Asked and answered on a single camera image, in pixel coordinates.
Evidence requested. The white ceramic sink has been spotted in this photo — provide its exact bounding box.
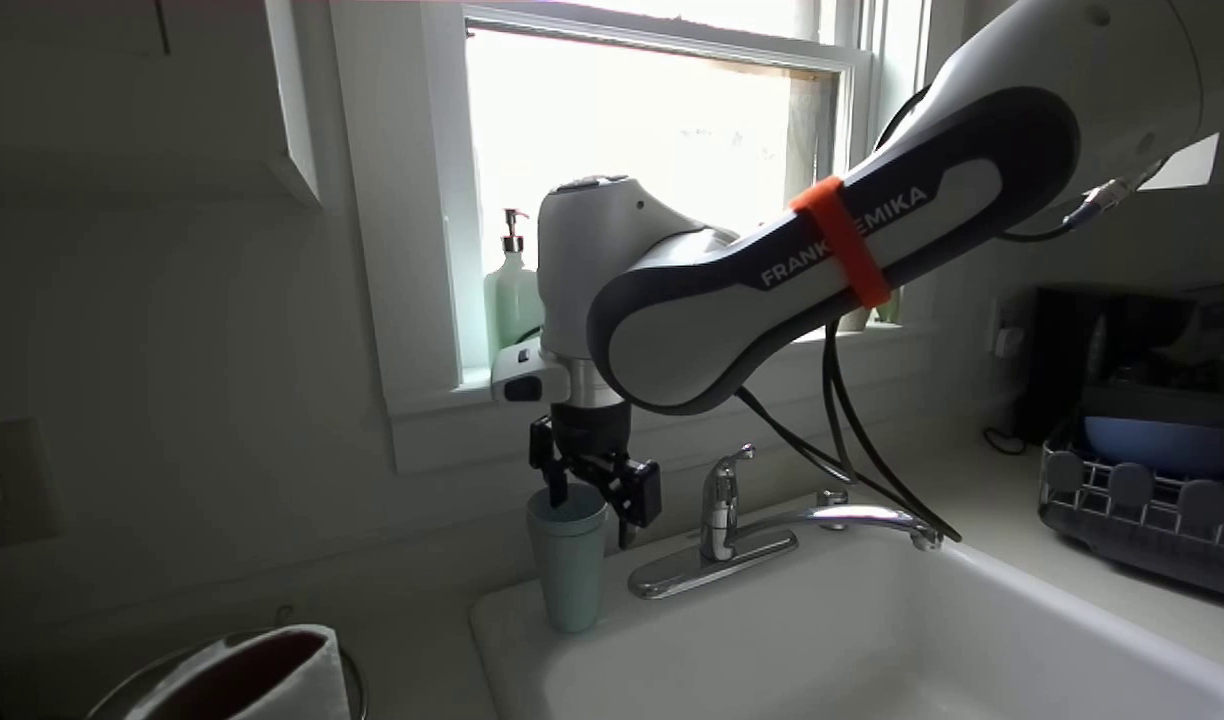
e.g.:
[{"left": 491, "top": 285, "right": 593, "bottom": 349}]
[{"left": 468, "top": 513, "right": 1224, "bottom": 720}]

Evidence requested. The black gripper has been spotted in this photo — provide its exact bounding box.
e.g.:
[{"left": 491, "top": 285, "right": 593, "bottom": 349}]
[{"left": 524, "top": 397, "right": 666, "bottom": 554}]

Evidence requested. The blue bowl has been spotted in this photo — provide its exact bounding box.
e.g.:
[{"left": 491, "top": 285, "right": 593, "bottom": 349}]
[{"left": 1079, "top": 414, "right": 1224, "bottom": 479}]

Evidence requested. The white upper cabinet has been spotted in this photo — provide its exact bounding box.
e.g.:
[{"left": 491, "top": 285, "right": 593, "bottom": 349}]
[{"left": 1129, "top": 123, "right": 1224, "bottom": 205}]

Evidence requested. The wire dish rack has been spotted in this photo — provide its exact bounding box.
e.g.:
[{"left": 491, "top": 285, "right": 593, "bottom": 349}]
[{"left": 1032, "top": 445, "right": 1224, "bottom": 611}]

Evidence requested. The orange velcro strap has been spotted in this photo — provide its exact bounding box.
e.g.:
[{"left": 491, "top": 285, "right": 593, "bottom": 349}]
[{"left": 788, "top": 172, "right": 901, "bottom": 311}]

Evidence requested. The green soap pump bottle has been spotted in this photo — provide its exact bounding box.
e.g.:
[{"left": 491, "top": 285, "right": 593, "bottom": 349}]
[{"left": 482, "top": 205, "right": 546, "bottom": 351}]

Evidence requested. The teal plastic cup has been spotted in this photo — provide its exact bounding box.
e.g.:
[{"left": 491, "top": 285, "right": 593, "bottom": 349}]
[
  {"left": 526, "top": 527, "right": 613, "bottom": 640},
  {"left": 524, "top": 479, "right": 613, "bottom": 539}
]

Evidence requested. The white framed window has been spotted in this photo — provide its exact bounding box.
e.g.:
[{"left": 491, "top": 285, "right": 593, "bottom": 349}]
[{"left": 323, "top": 0, "right": 937, "bottom": 405}]

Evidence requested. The white wall cabinet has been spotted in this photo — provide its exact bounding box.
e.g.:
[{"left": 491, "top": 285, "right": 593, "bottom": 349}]
[{"left": 0, "top": 0, "right": 323, "bottom": 215}]

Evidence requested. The black box appliance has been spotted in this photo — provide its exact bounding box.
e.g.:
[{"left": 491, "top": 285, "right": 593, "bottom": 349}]
[{"left": 1009, "top": 276, "right": 1224, "bottom": 451}]

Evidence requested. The chrome faucet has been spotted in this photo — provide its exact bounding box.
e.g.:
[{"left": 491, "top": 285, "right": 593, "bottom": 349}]
[{"left": 623, "top": 442, "right": 948, "bottom": 603}]

